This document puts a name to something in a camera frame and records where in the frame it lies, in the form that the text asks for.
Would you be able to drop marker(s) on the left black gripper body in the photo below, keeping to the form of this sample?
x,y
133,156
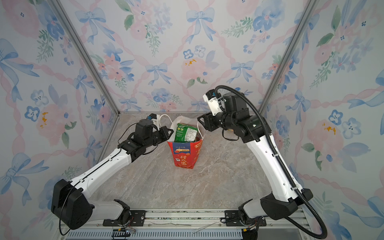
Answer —
x,y
160,136

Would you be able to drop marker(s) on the green snack pack back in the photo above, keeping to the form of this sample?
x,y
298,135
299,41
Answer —
x,y
185,133

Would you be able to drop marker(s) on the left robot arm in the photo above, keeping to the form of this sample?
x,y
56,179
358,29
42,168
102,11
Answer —
x,y
71,199

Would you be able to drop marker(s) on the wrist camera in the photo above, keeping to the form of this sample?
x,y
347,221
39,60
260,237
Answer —
x,y
213,102
152,117

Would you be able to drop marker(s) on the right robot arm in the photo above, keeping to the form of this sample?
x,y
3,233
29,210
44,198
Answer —
x,y
230,112

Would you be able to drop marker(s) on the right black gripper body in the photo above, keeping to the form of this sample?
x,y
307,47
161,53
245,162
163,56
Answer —
x,y
221,121

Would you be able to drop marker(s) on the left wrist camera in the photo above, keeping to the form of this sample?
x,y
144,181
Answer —
x,y
152,117

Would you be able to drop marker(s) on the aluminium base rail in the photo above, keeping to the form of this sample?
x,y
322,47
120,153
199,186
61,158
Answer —
x,y
183,224

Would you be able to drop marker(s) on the red paper bag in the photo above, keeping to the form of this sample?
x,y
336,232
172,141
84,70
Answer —
x,y
185,155

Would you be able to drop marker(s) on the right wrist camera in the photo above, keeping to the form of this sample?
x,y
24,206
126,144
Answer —
x,y
213,102

